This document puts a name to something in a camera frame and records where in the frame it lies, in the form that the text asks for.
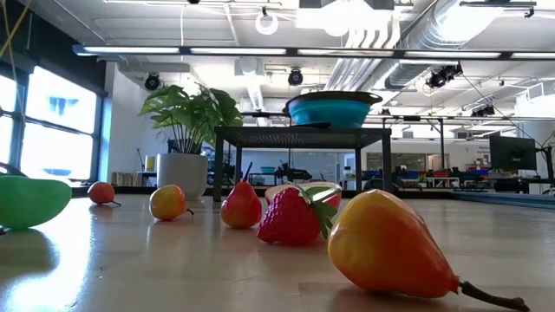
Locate red toy strawberry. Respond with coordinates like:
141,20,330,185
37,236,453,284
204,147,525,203
256,185,340,246

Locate red toy pear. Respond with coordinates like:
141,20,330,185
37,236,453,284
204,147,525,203
220,162,264,230

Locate blue collapsible colander bowl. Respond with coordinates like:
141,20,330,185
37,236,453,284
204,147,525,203
284,90,384,129

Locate red toy apple half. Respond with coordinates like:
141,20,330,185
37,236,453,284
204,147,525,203
264,182,343,210

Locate orange toy pear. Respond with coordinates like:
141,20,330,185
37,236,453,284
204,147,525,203
328,189,531,312
148,184,195,222

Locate orange toy peach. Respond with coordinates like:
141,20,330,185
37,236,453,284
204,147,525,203
86,180,121,207

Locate perforated metal shelf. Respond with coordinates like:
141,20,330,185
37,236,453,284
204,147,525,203
212,126,394,203

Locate green plant in white pot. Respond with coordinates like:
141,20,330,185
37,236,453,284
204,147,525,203
139,82,244,201

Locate overhead LED light bar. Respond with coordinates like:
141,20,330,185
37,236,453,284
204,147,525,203
72,42,555,61

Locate light wooden crate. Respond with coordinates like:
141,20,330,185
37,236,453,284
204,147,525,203
111,172,140,187

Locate white background table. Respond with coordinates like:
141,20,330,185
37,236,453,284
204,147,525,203
427,176,460,188

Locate large window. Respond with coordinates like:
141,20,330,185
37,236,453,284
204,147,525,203
0,64,100,181

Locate black background monitor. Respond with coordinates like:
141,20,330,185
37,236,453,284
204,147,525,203
489,134,538,171

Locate black monitor stand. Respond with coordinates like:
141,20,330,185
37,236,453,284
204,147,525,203
537,145,555,179

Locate white hanging ring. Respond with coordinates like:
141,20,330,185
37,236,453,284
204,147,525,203
254,11,279,36

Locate black metal gantry frame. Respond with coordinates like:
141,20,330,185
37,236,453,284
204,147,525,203
240,111,447,174

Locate silver ventilation duct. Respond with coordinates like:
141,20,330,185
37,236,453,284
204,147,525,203
383,0,482,90

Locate black curved bracket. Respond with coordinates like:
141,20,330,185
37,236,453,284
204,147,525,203
0,161,28,179

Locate black ceiling rail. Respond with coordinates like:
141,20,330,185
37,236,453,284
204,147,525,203
459,0,538,18

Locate yellow hanging cable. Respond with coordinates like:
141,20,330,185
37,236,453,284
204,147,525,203
0,0,32,60

